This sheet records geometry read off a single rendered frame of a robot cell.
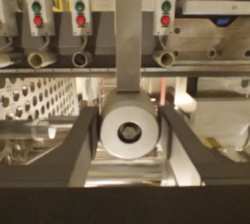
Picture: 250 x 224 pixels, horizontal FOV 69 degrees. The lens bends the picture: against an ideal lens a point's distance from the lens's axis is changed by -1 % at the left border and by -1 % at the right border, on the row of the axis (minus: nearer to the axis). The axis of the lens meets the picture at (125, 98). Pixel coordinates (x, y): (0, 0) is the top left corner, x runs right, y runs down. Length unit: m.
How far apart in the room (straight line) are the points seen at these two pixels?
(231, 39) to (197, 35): 0.17
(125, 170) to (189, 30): 0.73
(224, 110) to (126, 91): 0.95
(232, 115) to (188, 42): 0.44
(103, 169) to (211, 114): 0.62
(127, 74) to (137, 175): 0.81
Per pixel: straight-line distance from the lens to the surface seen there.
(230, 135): 1.28
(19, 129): 1.35
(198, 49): 1.00
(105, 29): 0.89
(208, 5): 0.92
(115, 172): 0.93
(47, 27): 0.86
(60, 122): 1.25
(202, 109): 1.03
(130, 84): 0.15
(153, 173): 0.95
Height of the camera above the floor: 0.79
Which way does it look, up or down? 17 degrees up
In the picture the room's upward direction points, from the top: 180 degrees clockwise
